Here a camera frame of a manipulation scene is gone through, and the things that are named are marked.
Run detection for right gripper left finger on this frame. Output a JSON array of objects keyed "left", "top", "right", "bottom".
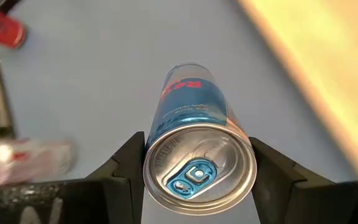
[{"left": 85, "top": 131, "right": 145, "bottom": 224}]

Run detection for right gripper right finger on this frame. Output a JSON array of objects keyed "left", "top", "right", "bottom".
[{"left": 249, "top": 137, "right": 308, "bottom": 224}]

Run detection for silver Diet Coke can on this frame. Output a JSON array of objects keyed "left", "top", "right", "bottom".
[{"left": 0, "top": 138, "right": 76, "bottom": 187}]

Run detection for blue silver Red Bull can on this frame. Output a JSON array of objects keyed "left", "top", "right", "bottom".
[{"left": 142, "top": 62, "right": 258, "bottom": 216}]

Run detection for red Fanta can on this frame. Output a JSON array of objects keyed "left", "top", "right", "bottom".
[{"left": 0, "top": 11, "right": 28, "bottom": 50}]

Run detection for wooden shelf black wire frame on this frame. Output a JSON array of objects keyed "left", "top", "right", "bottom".
[{"left": 236, "top": 0, "right": 358, "bottom": 183}]

